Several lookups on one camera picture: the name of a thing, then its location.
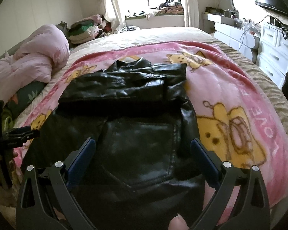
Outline black leather jacket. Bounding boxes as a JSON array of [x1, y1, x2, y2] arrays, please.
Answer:
[[21, 58, 204, 229]]

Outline pile of folded clothes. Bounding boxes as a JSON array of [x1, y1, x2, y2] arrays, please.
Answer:
[[68, 14, 112, 45]]

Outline clothes on window sill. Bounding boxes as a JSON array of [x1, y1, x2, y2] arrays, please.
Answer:
[[125, 0, 184, 20]]

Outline person's left hand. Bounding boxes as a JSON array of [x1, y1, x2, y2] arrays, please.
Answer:
[[0, 147, 15, 190]]

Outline person's right hand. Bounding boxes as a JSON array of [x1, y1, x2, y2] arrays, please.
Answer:
[[168, 214, 189, 230]]

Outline pink quilted duvet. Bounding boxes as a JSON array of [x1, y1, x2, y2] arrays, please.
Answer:
[[0, 24, 70, 103]]

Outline pink bear print blanket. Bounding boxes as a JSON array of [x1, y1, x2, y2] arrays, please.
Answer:
[[13, 40, 288, 225]]

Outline beige bed cover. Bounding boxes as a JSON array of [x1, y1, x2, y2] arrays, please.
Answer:
[[0, 26, 288, 229]]

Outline white drawer dresser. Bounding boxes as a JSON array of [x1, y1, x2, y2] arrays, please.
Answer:
[[256, 23, 288, 88]]

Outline white curtain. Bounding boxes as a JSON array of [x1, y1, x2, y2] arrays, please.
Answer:
[[103, 0, 125, 33]]

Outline white rounded side cabinet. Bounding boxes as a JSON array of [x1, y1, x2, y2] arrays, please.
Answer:
[[214, 22, 260, 63]]

